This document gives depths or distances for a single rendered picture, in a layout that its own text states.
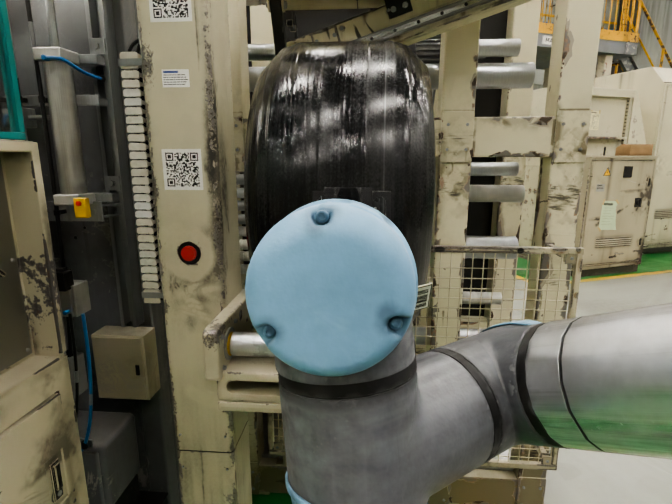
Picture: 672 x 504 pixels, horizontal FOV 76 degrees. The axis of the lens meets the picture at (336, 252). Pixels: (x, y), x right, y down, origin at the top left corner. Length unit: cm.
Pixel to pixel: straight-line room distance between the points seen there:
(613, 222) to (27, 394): 512
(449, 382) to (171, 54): 76
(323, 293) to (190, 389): 84
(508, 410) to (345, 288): 15
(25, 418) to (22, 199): 35
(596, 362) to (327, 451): 14
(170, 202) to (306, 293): 72
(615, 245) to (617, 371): 520
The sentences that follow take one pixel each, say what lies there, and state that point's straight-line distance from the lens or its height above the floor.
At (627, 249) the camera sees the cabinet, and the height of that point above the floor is 26.
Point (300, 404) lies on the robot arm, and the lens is 22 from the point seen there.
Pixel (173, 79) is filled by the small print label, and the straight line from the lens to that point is 88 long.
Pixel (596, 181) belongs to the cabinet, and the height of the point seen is 100.
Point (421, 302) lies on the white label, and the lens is 71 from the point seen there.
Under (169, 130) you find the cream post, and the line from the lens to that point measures 88.
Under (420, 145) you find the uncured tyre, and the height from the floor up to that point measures 126.
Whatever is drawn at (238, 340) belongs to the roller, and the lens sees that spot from 83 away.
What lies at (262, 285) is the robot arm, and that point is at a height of 119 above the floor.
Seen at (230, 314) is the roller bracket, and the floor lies 95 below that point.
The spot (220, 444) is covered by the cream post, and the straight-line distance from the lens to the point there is 105.
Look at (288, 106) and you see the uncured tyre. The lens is 66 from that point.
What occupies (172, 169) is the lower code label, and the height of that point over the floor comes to 122.
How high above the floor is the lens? 124
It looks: 13 degrees down
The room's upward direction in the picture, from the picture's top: straight up
